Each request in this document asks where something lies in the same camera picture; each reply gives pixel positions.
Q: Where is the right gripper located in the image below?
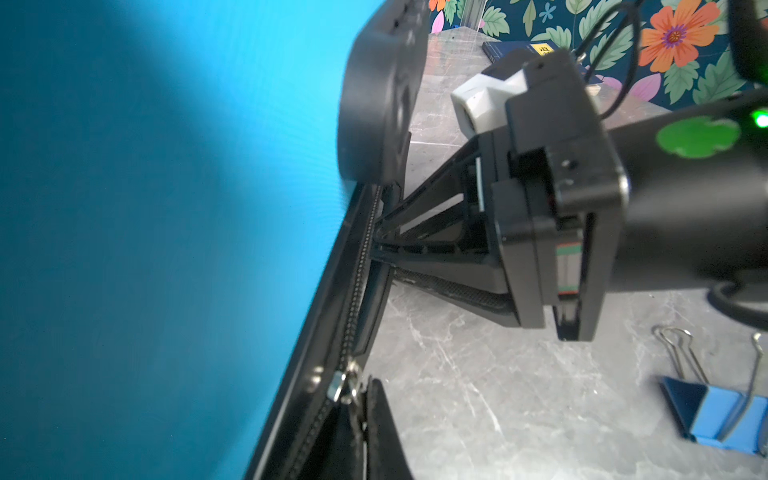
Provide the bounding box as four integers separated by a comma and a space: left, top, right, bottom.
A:
372, 50, 630, 342

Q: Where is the dark blue book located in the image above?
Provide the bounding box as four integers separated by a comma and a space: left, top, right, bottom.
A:
481, 40, 558, 63

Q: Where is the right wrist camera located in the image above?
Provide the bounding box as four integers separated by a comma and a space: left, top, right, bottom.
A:
450, 54, 540, 139

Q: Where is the blue binder clip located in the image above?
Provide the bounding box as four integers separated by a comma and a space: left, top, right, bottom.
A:
652, 325, 767, 458

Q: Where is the blue suitcase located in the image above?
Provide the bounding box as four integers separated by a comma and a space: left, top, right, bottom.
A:
1, 1, 431, 479

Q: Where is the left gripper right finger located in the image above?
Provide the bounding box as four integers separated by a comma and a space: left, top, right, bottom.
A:
365, 378, 414, 480

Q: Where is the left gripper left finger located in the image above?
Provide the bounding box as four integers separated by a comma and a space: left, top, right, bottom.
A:
299, 407, 366, 480

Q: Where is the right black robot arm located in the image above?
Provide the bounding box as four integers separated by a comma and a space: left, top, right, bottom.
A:
372, 1, 767, 341

